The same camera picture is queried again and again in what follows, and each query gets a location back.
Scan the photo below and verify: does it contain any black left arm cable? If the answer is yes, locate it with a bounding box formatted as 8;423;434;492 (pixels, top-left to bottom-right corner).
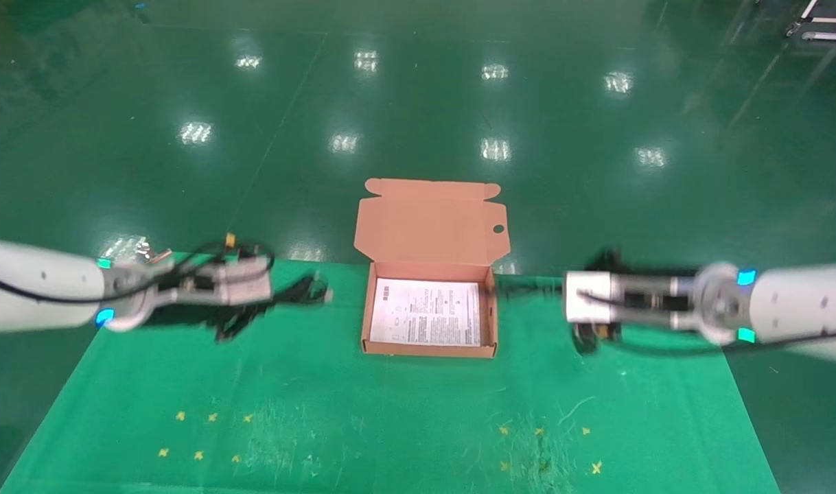
0;236;277;305

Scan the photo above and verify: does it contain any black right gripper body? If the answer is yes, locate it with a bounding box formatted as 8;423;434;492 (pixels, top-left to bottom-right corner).
619;274;697;330

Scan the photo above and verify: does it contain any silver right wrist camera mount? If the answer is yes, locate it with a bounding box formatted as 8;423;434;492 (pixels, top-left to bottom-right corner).
563;270;697;331

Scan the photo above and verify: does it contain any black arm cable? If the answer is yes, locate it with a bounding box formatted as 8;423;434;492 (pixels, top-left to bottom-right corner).
574;291;836;358
0;236;277;305

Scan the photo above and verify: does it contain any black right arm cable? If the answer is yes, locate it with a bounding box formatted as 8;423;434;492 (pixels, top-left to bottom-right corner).
574;291;836;358

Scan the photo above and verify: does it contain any orange cardboard box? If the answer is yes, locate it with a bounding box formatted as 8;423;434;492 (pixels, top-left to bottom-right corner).
353;178;512;360

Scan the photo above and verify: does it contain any white printed paper sheet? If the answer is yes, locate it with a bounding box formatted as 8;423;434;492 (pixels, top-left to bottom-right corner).
369;277;483;348

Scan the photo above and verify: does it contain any black data cable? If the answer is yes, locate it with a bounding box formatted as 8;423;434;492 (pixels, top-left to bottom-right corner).
274;273;334;307

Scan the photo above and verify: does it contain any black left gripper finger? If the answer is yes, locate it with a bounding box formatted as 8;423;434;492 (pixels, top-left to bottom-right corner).
270;283;310;307
215;316;253;342

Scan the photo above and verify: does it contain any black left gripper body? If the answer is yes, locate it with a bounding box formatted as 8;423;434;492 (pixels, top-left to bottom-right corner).
157;301;269;326

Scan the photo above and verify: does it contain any green table mat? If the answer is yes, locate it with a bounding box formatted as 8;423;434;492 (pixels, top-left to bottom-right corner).
0;252;782;494

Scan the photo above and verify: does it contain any metal binder clip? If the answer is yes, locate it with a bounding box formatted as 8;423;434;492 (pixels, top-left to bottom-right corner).
135;237;174;267

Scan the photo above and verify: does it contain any white wheeled cart frame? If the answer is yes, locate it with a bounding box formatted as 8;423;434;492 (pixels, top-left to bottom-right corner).
787;0;836;43

